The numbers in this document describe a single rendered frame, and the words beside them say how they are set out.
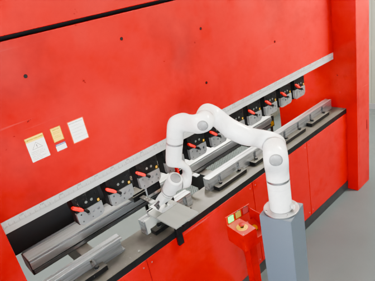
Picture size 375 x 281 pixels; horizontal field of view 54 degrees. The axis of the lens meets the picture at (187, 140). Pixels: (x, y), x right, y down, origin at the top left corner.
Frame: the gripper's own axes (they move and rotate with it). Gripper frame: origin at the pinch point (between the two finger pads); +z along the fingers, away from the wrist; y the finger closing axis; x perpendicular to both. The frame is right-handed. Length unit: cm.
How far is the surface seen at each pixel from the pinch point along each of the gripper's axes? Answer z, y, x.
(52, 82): -68, 40, -59
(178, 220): -10.7, 3.5, 16.2
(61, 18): -89, 27, -74
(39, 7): -93, 36, -78
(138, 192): 15.0, 0.2, -18.8
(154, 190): -4.1, 0.0, -8.5
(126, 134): -38, 10, -34
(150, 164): -20.4, 0.2, -18.1
